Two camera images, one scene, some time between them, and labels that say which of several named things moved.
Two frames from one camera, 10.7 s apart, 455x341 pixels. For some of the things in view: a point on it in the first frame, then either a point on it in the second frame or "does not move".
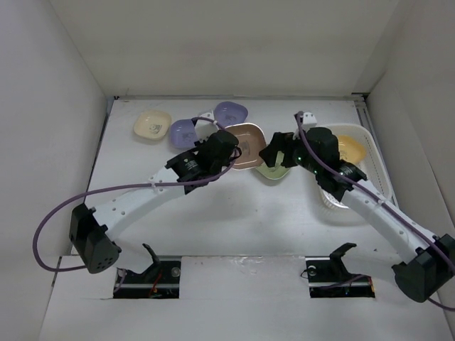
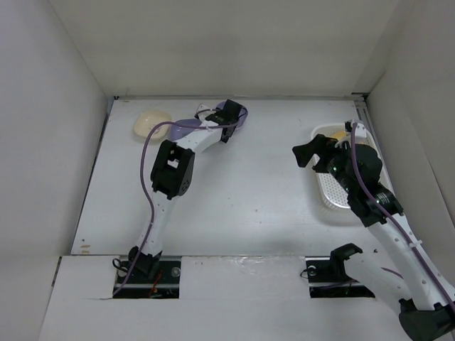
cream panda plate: (152, 125) does not move
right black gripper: (281, 141) → (320, 145)
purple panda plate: (183, 133) does not move
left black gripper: (199, 144) → (216, 114)
